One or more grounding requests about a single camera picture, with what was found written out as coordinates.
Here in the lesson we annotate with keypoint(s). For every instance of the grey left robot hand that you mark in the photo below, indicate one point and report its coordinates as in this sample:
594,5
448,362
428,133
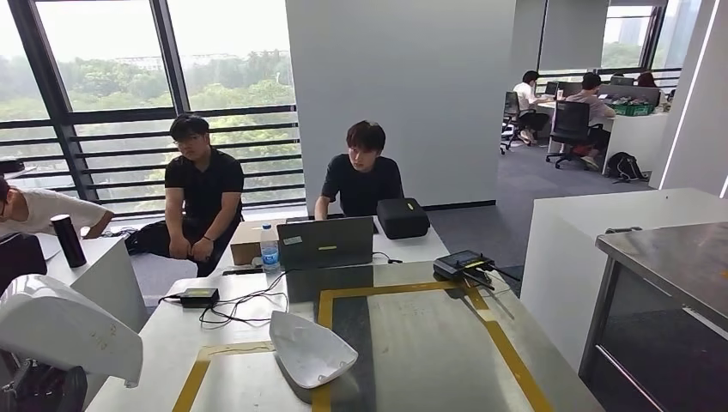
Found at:
40,392

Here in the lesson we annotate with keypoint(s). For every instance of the white curved shell part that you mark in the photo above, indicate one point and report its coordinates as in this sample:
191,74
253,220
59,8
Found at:
68,330
313,352

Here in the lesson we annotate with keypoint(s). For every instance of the steel workbench with yellow tape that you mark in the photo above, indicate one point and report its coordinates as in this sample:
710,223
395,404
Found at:
426,352

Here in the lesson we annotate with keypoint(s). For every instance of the white table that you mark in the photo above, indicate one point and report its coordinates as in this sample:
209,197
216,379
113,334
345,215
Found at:
114,284
409,250
569,273

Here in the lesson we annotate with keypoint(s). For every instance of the dark bag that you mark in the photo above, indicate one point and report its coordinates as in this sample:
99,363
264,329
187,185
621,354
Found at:
20,259

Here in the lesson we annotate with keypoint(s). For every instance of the black tumbler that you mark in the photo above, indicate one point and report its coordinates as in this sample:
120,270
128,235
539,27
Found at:
68,241

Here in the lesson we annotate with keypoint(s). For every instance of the black power adapter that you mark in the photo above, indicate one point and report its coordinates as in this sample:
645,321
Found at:
199,298

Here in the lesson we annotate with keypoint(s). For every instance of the person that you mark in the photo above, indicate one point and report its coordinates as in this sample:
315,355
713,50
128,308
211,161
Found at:
361,187
51,207
526,94
647,79
202,187
600,105

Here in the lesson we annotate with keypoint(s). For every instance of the black phone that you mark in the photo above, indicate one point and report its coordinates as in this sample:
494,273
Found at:
242,272

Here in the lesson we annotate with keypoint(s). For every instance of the cardboard box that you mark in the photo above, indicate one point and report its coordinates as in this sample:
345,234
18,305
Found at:
244,244

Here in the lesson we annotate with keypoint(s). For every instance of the clear water bottle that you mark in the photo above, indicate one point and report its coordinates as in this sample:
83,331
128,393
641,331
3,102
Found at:
270,253

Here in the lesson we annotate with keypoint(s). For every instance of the grey laptop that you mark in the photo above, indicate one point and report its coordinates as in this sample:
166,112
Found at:
341,233

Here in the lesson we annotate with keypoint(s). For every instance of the black window railing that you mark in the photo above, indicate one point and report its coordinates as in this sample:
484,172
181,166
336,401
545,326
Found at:
261,111

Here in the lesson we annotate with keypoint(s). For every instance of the black hard case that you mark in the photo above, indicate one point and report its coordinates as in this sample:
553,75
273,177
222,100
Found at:
401,219

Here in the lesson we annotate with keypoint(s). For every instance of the black remote controller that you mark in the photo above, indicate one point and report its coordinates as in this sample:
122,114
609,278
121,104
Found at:
458,262

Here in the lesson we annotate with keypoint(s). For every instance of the black office chair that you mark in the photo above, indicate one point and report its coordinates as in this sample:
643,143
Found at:
570,122
511,105

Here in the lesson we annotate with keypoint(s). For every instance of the small black item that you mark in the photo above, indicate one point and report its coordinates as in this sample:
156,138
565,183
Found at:
623,230

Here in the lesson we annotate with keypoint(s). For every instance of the black backpack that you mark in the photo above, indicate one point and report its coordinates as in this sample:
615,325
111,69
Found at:
624,168

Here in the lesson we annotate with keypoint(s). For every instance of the white desk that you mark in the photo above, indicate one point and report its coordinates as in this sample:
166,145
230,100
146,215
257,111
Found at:
637,142

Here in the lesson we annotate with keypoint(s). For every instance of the green plastic crate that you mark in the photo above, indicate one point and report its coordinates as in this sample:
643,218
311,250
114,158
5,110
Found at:
631,110

